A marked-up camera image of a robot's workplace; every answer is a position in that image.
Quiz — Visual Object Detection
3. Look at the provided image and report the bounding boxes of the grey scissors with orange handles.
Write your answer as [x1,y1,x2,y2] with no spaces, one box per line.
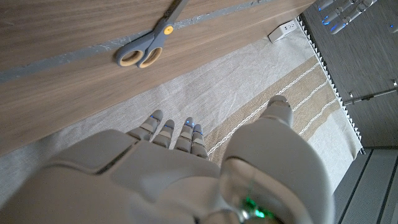
[114,0,190,68]

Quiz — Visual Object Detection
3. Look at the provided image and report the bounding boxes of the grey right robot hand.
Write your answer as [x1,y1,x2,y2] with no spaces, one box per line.
[0,95,335,224]

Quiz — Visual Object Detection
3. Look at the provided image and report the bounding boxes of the door handle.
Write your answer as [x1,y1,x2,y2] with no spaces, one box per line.
[341,79,398,106]

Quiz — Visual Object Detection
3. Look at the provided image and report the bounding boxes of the beige striped curtain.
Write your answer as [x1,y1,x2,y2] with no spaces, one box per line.
[0,26,363,206]

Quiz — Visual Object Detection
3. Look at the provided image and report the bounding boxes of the grey tape outline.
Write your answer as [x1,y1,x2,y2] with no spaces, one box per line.
[0,0,271,83]

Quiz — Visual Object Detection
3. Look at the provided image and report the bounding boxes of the white power strip box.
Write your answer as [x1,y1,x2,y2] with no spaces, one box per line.
[267,19,299,44]

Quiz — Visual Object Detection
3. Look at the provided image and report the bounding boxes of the dark textured door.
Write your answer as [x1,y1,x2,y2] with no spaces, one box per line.
[303,0,398,149]

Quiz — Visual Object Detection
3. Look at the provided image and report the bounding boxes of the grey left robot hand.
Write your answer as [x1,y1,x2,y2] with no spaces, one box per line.
[317,0,398,35]

